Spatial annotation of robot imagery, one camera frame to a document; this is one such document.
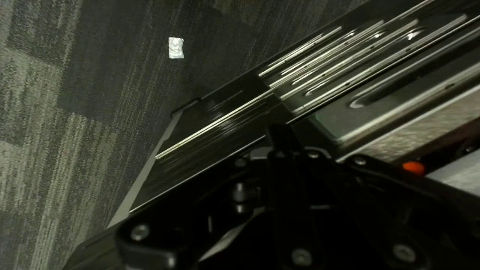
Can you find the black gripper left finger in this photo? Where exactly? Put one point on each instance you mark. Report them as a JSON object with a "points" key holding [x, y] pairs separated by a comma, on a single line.
{"points": [[276, 137]]}

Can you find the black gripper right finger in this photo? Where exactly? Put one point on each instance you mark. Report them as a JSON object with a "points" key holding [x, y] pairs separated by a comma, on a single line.
{"points": [[293, 142]]}

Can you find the grey metal tool drawer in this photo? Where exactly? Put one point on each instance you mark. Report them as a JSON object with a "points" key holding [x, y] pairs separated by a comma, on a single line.
{"points": [[425, 133]]}

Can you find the wooden top metal workbench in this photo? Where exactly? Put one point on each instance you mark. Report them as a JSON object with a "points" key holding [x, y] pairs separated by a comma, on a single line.
{"points": [[215, 140]]}

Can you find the white paper scrap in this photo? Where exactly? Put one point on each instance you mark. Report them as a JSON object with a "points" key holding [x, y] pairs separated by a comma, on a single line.
{"points": [[176, 47]]}

